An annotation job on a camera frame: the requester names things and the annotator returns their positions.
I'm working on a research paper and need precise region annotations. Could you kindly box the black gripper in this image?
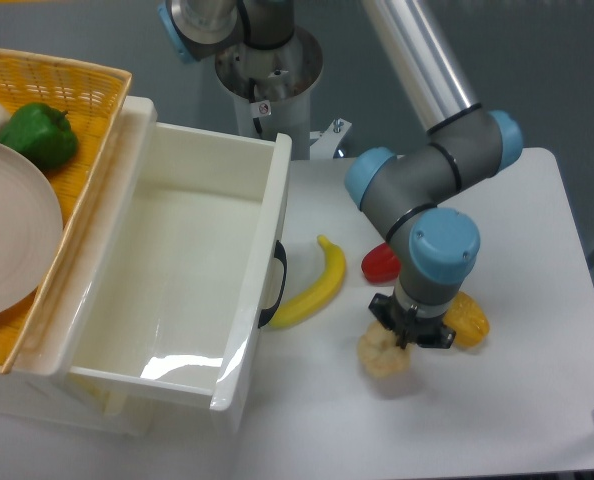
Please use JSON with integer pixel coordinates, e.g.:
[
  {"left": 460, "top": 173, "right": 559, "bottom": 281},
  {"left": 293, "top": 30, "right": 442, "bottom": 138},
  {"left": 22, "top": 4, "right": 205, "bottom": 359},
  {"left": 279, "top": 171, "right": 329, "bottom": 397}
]
[{"left": 368, "top": 294, "right": 455, "bottom": 350}]

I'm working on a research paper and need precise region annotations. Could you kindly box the round braided bread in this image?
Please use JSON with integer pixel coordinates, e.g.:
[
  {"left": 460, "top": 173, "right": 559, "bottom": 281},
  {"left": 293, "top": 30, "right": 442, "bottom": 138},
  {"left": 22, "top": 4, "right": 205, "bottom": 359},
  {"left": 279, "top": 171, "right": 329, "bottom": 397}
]
[{"left": 356, "top": 321, "right": 410, "bottom": 379}]

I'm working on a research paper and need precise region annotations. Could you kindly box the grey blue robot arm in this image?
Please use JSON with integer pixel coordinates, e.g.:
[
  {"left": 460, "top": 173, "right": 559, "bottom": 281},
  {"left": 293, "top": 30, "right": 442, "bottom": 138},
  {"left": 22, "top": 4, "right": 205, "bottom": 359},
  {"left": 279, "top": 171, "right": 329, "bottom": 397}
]
[{"left": 158, "top": 1, "right": 523, "bottom": 349}]

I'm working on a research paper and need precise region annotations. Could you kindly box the pink round plate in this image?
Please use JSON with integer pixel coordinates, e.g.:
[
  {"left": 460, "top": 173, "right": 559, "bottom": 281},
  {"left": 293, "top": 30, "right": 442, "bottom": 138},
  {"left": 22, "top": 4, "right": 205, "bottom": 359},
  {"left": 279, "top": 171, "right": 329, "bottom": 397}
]
[{"left": 0, "top": 144, "right": 63, "bottom": 313}]

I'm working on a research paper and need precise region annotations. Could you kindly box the yellow bell pepper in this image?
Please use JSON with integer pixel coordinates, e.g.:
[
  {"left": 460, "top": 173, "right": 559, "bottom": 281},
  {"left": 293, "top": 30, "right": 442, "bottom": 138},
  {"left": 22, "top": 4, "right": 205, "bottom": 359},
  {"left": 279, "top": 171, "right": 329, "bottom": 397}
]
[{"left": 444, "top": 292, "right": 490, "bottom": 348}]

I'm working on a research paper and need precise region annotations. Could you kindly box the red bell pepper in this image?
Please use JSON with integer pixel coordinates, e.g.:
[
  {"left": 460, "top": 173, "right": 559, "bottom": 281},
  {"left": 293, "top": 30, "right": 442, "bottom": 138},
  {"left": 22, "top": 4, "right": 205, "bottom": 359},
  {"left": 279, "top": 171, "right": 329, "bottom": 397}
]
[{"left": 361, "top": 243, "right": 401, "bottom": 284}]

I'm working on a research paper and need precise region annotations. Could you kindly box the yellow banana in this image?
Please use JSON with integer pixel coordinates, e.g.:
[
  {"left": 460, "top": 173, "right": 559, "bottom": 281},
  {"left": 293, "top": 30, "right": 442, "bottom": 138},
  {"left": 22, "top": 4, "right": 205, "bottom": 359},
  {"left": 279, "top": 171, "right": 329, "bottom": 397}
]
[{"left": 269, "top": 235, "right": 346, "bottom": 329}]

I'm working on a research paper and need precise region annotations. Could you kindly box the white open drawer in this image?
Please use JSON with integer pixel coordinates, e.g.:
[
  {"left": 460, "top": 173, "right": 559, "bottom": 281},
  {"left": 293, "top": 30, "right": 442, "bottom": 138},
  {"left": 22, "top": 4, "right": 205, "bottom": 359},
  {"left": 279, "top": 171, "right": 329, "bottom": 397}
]
[{"left": 70, "top": 123, "right": 292, "bottom": 432}]

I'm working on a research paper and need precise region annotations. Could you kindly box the white drawer cabinet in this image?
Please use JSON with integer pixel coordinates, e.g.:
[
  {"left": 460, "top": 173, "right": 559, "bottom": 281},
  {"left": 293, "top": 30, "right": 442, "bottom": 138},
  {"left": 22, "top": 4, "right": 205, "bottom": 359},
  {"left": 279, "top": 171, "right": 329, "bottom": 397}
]
[{"left": 0, "top": 96, "right": 157, "bottom": 435}]

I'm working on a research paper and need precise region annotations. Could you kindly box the yellow woven basket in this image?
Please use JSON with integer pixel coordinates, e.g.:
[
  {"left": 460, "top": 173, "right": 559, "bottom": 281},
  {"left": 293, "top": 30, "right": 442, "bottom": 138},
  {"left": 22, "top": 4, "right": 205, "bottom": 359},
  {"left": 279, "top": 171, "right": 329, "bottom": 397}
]
[{"left": 0, "top": 46, "right": 133, "bottom": 375}]

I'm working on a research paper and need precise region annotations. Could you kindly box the green bell pepper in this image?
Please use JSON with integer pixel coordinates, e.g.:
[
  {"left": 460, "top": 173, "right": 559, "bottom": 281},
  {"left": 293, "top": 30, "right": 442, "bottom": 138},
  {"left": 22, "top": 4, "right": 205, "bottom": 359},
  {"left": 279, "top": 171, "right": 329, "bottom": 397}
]
[{"left": 0, "top": 102, "right": 79, "bottom": 171}]

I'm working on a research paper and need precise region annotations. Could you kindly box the black drawer handle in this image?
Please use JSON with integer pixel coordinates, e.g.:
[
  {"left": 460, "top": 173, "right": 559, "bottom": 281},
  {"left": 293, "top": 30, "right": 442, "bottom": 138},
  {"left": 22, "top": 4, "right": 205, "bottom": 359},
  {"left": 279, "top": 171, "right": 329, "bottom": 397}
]
[{"left": 258, "top": 240, "right": 287, "bottom": 328}]

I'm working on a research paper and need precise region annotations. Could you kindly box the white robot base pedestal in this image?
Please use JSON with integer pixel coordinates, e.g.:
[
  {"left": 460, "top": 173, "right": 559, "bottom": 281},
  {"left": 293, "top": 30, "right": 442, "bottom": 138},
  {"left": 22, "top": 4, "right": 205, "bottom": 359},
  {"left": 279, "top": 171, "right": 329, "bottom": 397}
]
[{"left": 215, "top": 27, "right": 352, "bottom": 160}]

